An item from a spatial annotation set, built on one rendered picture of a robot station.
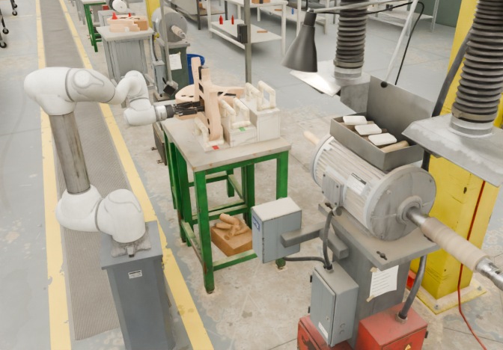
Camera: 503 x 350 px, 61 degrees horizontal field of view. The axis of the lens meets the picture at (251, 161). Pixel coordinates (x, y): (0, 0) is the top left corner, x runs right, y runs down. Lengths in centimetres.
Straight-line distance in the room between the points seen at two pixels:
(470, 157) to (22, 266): 292
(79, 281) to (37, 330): 40
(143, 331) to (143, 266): 43
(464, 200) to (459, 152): 135
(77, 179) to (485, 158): 156
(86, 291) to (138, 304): 81
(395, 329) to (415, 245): 33
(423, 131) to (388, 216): 29
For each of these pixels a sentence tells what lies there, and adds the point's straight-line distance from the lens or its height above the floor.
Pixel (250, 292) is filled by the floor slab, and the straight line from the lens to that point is 280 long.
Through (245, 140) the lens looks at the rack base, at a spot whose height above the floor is 96.
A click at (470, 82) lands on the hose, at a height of 167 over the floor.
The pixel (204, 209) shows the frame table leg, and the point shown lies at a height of 65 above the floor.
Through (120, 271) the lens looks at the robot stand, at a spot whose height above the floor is 64.
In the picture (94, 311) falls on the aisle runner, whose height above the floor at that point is 0.
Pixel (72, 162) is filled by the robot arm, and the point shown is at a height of 115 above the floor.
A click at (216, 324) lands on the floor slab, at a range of 264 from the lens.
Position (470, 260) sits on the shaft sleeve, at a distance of 124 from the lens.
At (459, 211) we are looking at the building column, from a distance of 251.
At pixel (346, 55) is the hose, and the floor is 161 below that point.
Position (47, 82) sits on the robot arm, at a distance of 183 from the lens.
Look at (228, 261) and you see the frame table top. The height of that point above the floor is 22.
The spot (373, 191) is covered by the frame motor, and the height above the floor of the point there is 132.
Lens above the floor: 202
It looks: 29 degrees down
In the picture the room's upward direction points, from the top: 1 degrees counter-clockwise
